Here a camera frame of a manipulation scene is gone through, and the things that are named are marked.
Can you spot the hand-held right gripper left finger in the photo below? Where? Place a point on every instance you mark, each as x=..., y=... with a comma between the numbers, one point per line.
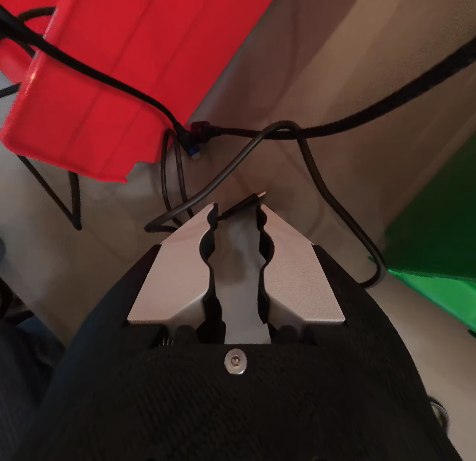
x=174, y=279

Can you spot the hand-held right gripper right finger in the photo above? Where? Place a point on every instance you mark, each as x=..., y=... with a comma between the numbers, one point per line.
x=297, y=282

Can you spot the green plastic bin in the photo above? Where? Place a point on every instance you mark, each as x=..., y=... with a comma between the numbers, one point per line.
x=438, y=223

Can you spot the person's blue jeans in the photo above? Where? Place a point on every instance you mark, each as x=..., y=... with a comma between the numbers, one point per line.
x=22, y=375

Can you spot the round metal knob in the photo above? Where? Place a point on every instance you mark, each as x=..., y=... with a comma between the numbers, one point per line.
x=439, y=412

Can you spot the red plastic bin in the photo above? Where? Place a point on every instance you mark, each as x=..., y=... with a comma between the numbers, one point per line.
x=130, y=59

